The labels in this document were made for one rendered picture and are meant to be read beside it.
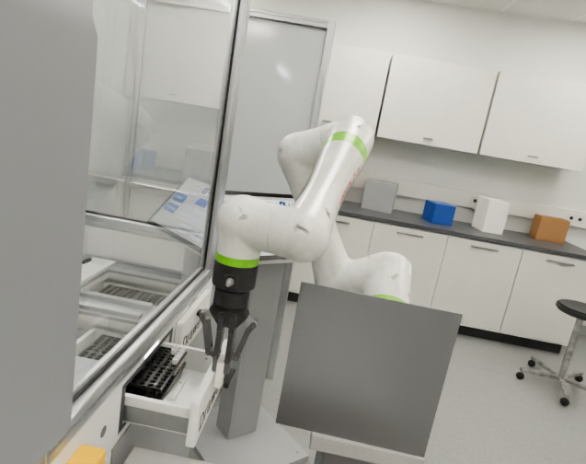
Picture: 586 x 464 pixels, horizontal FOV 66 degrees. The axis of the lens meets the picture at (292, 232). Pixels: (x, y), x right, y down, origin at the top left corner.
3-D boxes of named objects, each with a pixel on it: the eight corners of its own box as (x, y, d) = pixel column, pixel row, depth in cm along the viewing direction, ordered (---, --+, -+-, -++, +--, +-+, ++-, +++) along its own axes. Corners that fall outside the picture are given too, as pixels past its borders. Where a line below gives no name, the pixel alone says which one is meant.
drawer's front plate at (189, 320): (207, 319, 152) (211, 289, 149) (178, 361, 124) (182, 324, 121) (201, 319, 152) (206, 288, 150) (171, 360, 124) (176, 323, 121)
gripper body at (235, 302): (209, 288, 93) (203, 329, 95) (249, 295, 92) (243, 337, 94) (218, 277, 100) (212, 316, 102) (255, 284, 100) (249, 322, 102)
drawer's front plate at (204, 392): (225, 377, 120) (232, 339, 118) (192, 449, 92) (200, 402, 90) (219, 375, 121) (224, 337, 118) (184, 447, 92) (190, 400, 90)
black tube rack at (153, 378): (184, 374, 115) (187, 351, 114) (157, 415, 98) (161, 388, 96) (100, 356, 116) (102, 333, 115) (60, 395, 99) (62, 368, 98)
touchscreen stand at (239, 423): (307, 460, 212) (350, 253, 190) (224, 495, 184) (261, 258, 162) (252, 401, 250) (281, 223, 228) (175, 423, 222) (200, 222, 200)
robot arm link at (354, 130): (341, 153, 132) (326, 115, 127) (384, 143, 126) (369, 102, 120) (325, 186, 119) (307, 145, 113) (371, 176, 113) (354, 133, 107)
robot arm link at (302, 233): (315, 175, 118) (318, 136, 111) (359, 183, 115) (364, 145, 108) (266, 266, 91) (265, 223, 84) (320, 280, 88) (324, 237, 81)
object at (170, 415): (218, 373, 119) (222, 352, 117) (188, 436, 94) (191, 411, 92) (73, 343, 121) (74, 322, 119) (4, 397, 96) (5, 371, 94)
